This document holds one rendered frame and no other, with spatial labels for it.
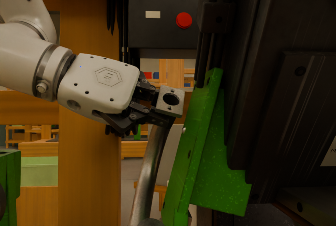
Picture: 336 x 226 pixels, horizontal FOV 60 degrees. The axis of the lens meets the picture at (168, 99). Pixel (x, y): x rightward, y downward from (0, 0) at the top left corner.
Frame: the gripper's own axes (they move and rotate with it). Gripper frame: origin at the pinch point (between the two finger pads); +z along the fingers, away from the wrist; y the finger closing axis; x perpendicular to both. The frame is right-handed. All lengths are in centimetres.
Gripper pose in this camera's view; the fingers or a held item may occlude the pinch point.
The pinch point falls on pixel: (163, 109)
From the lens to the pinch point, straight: 45.6
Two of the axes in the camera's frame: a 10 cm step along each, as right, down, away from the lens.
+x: -3.0, 6.8, 6.7
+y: 1.4, -6.6, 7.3
